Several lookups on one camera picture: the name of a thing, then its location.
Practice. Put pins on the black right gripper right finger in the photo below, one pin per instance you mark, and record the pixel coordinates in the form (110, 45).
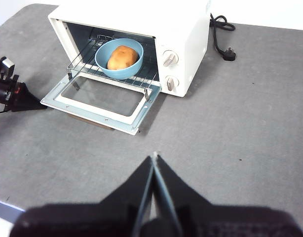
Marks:
(228, 222)

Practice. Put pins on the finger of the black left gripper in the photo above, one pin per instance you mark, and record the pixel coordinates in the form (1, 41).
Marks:
(23, 106)
(26, 95)

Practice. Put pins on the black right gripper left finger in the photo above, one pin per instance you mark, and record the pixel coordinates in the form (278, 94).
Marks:
(80, 219)

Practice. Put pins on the blue bowl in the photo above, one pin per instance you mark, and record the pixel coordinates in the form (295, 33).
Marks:
(122, 72)

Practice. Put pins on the brown potato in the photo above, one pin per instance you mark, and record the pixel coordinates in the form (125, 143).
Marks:
(123, 58)

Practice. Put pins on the beige oven knob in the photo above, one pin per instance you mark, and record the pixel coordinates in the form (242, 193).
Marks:
(171, 83)
(170, 58)

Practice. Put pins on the white toaster oven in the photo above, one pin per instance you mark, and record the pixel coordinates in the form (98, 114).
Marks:
(181, 29)

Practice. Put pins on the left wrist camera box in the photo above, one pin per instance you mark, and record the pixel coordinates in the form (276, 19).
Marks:
(6, 65)

